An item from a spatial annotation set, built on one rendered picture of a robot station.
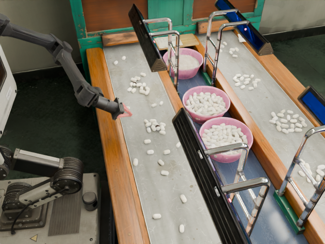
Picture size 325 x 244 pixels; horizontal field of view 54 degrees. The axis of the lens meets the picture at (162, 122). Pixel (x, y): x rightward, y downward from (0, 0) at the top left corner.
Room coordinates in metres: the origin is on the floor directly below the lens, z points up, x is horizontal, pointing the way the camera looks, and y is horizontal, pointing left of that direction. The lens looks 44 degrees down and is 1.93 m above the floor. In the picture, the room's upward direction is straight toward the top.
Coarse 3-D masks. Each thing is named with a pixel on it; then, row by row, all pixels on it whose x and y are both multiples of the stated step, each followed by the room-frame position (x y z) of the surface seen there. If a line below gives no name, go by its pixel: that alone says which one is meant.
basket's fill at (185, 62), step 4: (180, 56) 1.88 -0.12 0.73; (184, 56) 1.88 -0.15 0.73; (188, 56) 1.88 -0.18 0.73; (172, 60) 1.85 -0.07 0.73; (180, 60) 1.83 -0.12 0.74; (184, 60) 1.83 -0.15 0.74; (188, 60) 1.83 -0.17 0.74; (192, 60) 1.84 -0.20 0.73; (196, 60) 1.85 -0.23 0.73; (180, 64) 1.78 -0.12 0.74; (184, 64) 1.78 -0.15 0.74; (188, 64) 1.79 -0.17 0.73; (192, 64) 1.79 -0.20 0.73; (196, 64) 1.79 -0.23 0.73; (180, 68) 1.74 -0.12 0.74; (184, 68) 1.74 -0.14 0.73; (188, 68) 1.74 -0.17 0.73; (192, 68) 1.74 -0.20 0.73
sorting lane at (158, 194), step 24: (120, 48) 1.97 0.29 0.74; (120, 72) 1.69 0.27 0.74; (144, 72) 1.69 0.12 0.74; (120, 96) 1.45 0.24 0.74; (144, 96) 1.45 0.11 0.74; (120, 120) 1.24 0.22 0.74; (168, 120) 1.24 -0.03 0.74; (144, 144) 1.07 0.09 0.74; (168, 144) 1.07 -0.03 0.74; (144, 168) 0.92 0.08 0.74; (168, 168) 0.92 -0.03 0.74; (144, 192) 0.79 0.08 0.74; (168, 192) 0.79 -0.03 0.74; (192, 192) 0.79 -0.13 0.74; (144, 216) 0.67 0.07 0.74; (168, 216) 0.67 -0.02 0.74; (192, 216) 0.67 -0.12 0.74; (168, 240) 0.57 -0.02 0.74; (192, 240) 0.57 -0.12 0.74; (216, 240) 0.57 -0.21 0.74
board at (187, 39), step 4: (180, 36) 2.08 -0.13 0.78; (184, 36) 2.08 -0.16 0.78; (188, 36) 2.08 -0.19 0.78; (192, 36) 2.08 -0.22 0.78; (184, 40) 2.02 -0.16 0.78; (188, 40) 2.02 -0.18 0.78; (192, 40) 2.02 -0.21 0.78; (196, 40) 2.02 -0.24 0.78; (156, 44) 1.97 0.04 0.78; (184, 44) 1.97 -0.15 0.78; (188, 44) 1.97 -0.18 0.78; (192, 44) 1.97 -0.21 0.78; (196, 44) 1.98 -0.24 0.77; (160, 48) 1.91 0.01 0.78; (164, 48) 1.92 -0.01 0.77
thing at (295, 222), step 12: (312, 132) 0.79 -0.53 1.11; (300, 144) 0.79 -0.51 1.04; (300, 156) 0.79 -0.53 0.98; (288, 180) 0.78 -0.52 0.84; (312, 180) 0.69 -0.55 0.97; (324, 180) 0.64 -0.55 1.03; (276, 192) 0.81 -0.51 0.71; (300, 192) 0.72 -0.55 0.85; (288, 204) 0.75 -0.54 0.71; (312, 204) 0.64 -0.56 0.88; (288, 216) 0.70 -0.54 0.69; (300, 216) 0.65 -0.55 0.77; (300, 228) 0.63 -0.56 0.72
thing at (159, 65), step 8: (136, 8) 1.80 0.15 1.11; (136, 16) 1.72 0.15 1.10; (136, 24) 1.67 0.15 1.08; (144, 24) 1.61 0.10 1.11; (136, 32) 1.61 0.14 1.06; (144, 32) 1.53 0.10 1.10; (144, 40) 1.48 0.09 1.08; (152, 40) 1.45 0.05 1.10; (144, 48) 1.43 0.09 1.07; (152, 48) 1.36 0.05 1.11; (152, 56) 1.32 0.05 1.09; (160, 56) 1.33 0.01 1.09; (152, 64) 1.28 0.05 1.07; (160, 64) 1.27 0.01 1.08; (152, 72) 1.26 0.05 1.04
